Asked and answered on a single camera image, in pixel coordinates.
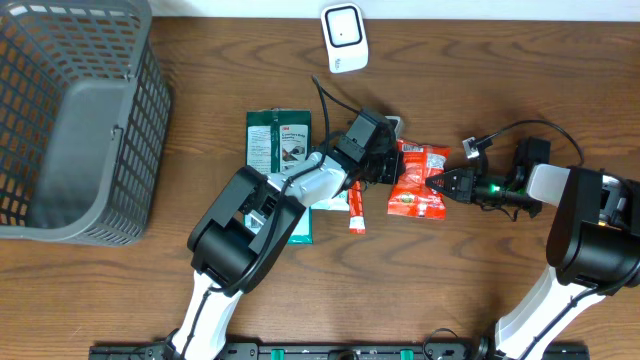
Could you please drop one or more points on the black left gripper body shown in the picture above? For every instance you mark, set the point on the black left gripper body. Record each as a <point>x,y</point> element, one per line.
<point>379,172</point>

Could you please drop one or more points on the red and white snack packet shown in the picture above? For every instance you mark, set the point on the red and white snack packet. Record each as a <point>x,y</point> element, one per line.
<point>357,221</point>

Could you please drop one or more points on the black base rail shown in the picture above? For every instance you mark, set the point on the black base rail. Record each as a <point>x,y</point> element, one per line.
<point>252,351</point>

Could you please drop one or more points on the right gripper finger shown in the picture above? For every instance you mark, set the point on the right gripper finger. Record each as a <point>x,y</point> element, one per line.
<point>444,179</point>
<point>451,194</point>

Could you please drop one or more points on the white barcode scanner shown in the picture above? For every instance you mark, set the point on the white barcode scanner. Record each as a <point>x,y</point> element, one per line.
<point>345,38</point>

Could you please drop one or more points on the green and white package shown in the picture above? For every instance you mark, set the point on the green and white package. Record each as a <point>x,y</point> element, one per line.
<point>277,139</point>

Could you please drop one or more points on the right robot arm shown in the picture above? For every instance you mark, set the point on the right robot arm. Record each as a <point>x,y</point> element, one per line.
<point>592,250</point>

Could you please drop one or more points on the grey plastic mesh basket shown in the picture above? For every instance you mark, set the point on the grey plastic mesh basket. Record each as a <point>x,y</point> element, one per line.
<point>84,116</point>

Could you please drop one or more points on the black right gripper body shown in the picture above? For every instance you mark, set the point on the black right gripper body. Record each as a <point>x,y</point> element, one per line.
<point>492,191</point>

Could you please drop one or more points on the red snack bag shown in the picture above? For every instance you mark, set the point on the red snack bag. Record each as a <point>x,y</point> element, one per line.
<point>410,196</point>

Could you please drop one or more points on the light green wipes pack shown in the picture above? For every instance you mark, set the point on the light green wipes pack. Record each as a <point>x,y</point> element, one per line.
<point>337,203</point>

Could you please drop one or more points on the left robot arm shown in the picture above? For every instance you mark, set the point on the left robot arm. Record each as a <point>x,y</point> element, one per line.
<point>238,240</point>

